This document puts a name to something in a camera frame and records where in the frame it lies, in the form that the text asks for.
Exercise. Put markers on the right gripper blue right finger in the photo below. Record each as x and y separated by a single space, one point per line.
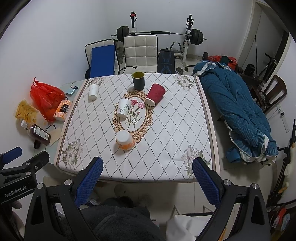
209 180

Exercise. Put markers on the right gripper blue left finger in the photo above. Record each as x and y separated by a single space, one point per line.
86 179

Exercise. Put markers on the orange cup white base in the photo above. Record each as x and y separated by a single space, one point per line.
124 140

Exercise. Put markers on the white paper cup bamboo print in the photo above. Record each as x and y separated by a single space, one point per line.
123 107

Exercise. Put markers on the small white paper cup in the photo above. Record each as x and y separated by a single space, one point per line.
93 92

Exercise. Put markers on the red ribbed paper cup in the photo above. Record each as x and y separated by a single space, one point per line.
155 94

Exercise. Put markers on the dark green cup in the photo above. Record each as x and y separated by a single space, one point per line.
138 80

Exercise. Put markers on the brown sauce bottle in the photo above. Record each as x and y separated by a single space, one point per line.
37 133

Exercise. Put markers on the blue quilted blanket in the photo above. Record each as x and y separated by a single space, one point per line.
249 129

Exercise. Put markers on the beige paper napkin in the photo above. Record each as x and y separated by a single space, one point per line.
55 135

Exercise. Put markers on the yellow snack bag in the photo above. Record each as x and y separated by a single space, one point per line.
26 112

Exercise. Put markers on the orange tissue pack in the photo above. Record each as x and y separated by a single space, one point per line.
62 109

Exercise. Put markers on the floral checked tablecloth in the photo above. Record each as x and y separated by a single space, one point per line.
167 137

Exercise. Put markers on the red plastic bag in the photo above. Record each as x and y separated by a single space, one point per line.
46 99

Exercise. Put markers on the teal phone on table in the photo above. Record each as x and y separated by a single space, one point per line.
70 91

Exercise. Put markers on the dark wooden chair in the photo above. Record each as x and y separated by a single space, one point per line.
273 94

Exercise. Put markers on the black blue backpack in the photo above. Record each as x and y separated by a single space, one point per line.
166 62

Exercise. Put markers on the chair with blue cushion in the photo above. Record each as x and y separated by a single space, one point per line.
102 58

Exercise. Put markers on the white quilted chair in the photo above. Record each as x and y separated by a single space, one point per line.
141 53

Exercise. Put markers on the barbell on rack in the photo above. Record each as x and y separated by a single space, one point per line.
191 36

